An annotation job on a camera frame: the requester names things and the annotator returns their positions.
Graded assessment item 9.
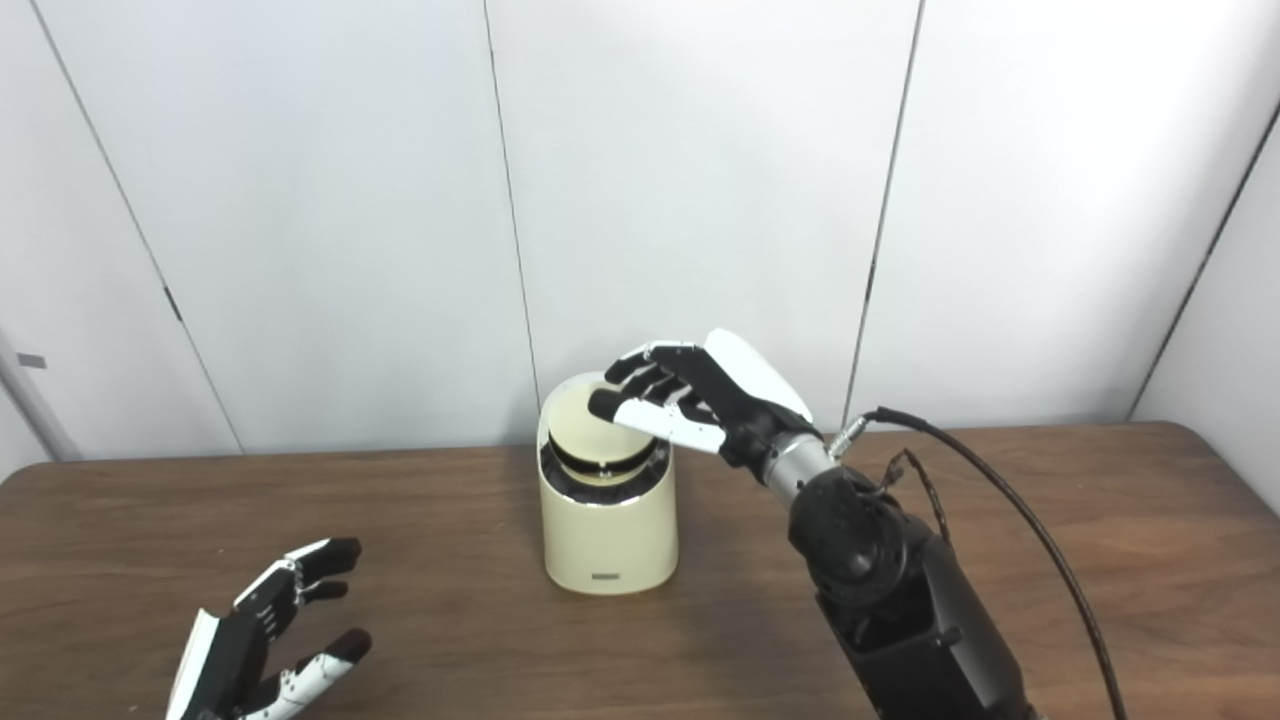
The grey wall corner pole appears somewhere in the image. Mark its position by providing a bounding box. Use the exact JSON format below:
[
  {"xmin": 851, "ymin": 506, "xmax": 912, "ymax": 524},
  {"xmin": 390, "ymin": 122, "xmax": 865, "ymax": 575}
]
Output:
[{"xmin": 0, "ymin": 325, "xmax": 81, "ymax": 461}]

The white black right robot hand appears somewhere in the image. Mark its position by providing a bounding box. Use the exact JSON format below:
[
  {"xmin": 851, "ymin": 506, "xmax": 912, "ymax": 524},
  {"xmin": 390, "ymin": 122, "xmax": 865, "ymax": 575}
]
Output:
[{"xmin": 588, "ymin": 328, "xmax": 826, "ymax": 469}]

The cream-colored bin body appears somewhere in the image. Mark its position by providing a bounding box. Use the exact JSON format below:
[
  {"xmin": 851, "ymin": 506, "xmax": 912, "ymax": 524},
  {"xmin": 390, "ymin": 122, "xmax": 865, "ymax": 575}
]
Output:
[{"xmin": 537, "ymin": 372, "xmax": 679, "ymax": 596}]

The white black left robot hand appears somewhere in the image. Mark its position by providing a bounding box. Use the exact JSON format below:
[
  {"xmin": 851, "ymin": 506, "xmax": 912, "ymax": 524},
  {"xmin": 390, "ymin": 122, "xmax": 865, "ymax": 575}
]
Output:
[{"xmin": 165, "ymin": 537, "xmax": 373, "ymax": 720}]

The thin black right wrist wire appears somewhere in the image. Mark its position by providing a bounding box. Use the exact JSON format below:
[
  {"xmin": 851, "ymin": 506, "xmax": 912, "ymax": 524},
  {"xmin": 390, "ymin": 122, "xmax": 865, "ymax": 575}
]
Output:
[{"xmin": 880, "ymin": 450, "xmax": 951, "ymax": 546}]

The black bin liner bag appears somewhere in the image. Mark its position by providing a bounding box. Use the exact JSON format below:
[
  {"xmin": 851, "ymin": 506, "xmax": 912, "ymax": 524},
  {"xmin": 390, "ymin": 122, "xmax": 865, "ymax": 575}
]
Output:
[{"xmin": 540, "ymin": 445, "xmax": 671, "ymax": 506}]

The thick black right wrist cable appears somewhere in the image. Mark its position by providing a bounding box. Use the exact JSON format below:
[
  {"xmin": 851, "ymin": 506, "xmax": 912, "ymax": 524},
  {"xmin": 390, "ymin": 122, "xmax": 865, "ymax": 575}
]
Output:
[{"xmin": 828, "ymin": 406, "xmax": 1129, "ymax": 720}]

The cream round bin lid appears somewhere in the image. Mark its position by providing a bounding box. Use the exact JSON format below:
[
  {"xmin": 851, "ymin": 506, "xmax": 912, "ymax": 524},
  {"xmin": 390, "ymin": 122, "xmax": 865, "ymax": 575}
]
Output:
[{"xmin": 550, "ymin": 385, "xmax": 661, "ymax": 486}]

